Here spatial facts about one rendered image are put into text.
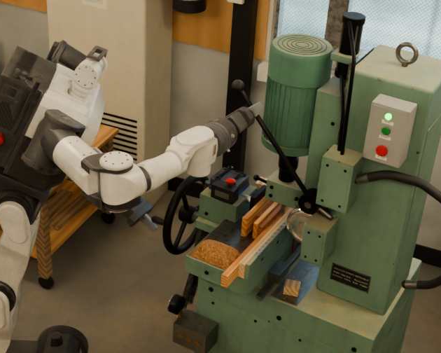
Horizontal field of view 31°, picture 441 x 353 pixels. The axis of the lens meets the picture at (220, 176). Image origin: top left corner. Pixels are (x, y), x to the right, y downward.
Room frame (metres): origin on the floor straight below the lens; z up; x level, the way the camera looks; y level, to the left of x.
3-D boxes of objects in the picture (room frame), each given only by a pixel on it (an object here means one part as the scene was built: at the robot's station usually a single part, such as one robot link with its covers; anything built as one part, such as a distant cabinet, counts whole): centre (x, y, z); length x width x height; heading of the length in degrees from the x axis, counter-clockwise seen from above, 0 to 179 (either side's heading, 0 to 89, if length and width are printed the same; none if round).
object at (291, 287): (1.85, -0.24, 0.82); 0.04 x 0.04 x 0.03; 78
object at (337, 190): (1.82, -0.32, 1.22); 0.09 x 0.08 x 0.15; 62
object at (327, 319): (2.00, -0.31, 0.76); 0.57 x 0.45 x 0.09; 62
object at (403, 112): (1.78, -0.42, 1.40); 0.10 x 0.06 x 0.16; 62
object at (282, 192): (2.04, -0.22, 1.03); 0.14 x 0.07 x 0.09; 62
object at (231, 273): (1.98, -0.16, 0.92); 0.56 x 0.02 x 0.04; 152
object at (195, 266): (2.10, -0.10, 0.87); 0.61 x 0.30 x 0.06; 152
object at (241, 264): (2.04, -0.22, 0.92); 0.60 x 0.02 x 0.05; 152
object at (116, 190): (1.63, 0.20, 1.31); 0.19 x 0.11 x 0.10; 140
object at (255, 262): (2.04, -0.23, 0.93); 0.60 x 0.02 x 0.06; 152
